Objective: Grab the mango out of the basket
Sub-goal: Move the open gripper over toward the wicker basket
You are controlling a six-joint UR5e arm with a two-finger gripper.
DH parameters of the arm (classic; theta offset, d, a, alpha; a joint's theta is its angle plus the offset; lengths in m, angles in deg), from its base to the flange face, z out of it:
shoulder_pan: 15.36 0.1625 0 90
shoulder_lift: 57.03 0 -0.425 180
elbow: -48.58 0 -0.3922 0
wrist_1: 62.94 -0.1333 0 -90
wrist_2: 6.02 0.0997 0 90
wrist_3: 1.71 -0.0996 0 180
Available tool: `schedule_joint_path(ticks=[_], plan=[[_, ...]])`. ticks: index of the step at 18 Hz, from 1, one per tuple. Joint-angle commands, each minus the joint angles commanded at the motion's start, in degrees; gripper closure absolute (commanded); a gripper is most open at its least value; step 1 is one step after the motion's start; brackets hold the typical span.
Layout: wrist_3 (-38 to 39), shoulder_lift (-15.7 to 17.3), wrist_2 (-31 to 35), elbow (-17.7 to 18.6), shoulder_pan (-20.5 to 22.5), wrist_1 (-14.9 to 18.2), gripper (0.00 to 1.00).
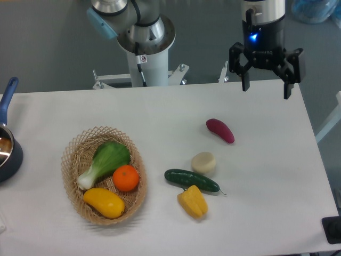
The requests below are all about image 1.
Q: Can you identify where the white frame bar right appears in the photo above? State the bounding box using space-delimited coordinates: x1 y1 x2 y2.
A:
315 91 340 143

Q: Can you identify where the woven wicker basket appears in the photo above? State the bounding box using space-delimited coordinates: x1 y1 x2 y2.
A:
61 126 147 225

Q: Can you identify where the dark green cucumber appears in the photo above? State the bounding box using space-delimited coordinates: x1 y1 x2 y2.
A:
164 169 225 195

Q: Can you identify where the black device at table edge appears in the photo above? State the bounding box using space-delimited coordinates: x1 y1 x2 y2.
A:
321 216 341 244

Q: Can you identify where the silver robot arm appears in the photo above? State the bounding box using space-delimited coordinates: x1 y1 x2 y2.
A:
87 1 305 99

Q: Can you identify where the yellow bell pepper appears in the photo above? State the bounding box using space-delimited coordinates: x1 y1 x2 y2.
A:
177 185 208 219

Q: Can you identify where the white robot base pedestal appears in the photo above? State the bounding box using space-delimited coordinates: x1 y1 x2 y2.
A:
93 50 189 90

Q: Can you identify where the purple sweet potato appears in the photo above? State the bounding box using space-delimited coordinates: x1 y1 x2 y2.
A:
206 118 235 144

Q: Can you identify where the beige round bun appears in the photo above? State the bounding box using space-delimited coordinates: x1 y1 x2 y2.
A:
191 152 216 174

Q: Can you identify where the orange tangerine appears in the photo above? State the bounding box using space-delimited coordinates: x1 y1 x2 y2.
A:
112 165 140 192

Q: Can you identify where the yellow mango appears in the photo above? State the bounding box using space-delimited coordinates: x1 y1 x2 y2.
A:
83 188 125 219

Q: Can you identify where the blue plastic bag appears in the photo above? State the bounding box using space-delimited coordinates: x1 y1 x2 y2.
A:
291 0 340 25

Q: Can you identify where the blue saucepan with handle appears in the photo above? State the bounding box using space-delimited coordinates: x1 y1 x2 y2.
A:
1 77 23 182

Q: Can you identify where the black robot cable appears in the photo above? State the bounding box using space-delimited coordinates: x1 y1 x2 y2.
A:
129 0 148 87

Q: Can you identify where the green bok choy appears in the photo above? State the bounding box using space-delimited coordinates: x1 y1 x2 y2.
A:
77 141 131 190

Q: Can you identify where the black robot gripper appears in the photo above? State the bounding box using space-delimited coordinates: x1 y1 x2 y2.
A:
229 19 306 100

